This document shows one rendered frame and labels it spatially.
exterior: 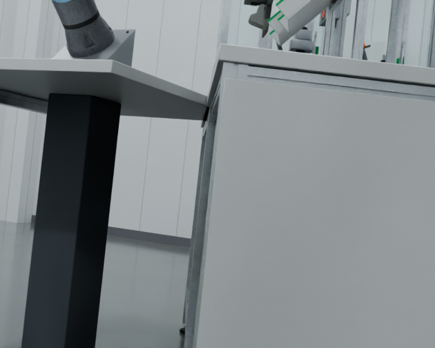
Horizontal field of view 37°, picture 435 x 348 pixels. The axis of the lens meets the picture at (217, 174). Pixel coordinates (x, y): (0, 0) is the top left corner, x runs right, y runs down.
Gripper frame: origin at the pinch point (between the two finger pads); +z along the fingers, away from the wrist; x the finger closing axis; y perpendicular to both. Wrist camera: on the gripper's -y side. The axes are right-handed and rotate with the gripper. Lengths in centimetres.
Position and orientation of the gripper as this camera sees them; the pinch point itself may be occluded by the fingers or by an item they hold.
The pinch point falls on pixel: (265, 33)
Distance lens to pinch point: 195.0
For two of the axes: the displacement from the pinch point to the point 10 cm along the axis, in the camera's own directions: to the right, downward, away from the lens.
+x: 0.5, -0.1, -10.0
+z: -1.1, 9.9, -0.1
